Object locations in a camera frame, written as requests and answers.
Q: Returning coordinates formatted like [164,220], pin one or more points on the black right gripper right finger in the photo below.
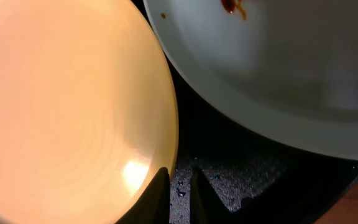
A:
[205,205]

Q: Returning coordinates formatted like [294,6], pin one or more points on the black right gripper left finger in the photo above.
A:
[153,206]

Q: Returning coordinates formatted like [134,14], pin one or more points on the yellow plate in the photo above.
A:
[88,113]

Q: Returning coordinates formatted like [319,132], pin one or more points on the round black tray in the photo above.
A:
[259,180]

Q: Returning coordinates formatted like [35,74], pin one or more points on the pale green plate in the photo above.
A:
[285,69]

